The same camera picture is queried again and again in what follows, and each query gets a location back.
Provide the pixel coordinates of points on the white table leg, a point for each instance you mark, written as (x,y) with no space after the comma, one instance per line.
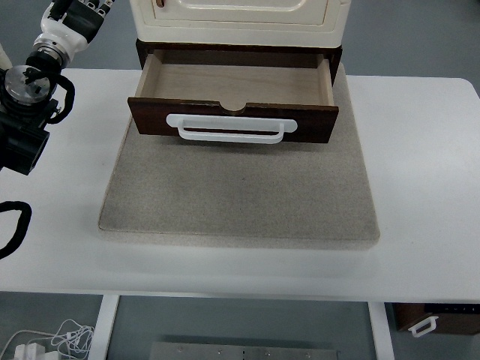
(103,330)
(380,333)

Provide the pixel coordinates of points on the white power adapter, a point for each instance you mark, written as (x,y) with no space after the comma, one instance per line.
(30,351)

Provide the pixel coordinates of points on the grey felt mat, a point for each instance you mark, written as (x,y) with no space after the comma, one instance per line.
(240,187)

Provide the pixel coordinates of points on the black control panel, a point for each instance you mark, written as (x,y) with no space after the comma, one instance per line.
(453,308)

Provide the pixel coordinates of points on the cream upper cabinet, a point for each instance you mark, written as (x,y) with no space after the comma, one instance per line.
(240,32)

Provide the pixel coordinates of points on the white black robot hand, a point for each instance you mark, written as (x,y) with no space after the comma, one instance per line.
(71,28)

